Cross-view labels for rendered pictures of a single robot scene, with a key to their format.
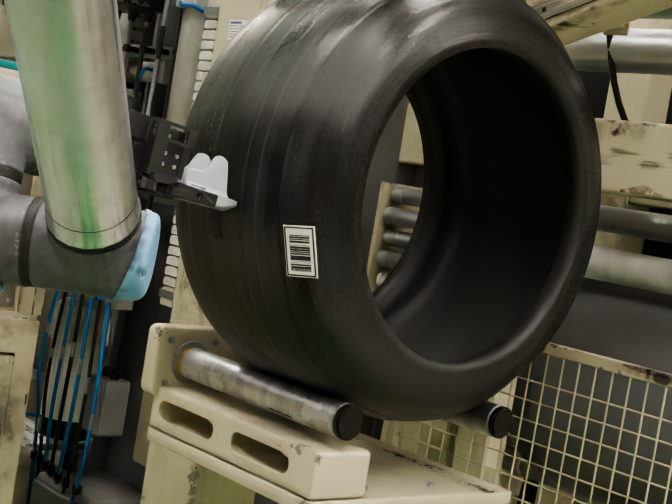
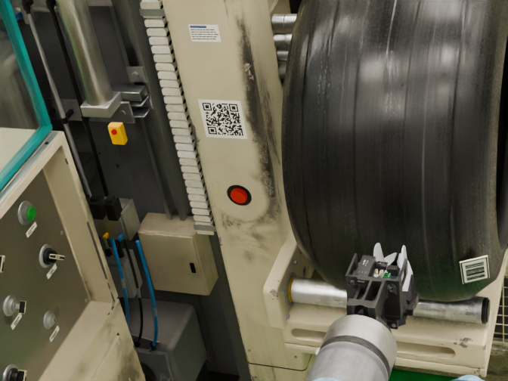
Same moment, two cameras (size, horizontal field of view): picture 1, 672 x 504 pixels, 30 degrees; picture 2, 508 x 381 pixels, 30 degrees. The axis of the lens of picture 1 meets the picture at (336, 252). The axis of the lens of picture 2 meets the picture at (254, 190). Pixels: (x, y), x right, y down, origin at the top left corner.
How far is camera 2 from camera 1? 1.26 m
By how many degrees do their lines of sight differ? 39
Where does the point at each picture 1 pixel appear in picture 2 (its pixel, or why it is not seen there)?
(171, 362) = (285, 302)
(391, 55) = (490, 102)
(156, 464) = (253, 331)
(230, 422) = not seen: hidden behind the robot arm
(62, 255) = not seen: outside the picture
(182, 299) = (230, 232)
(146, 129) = (385, 291)
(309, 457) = (476, 348)
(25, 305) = (101, 295)
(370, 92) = (488, 140)
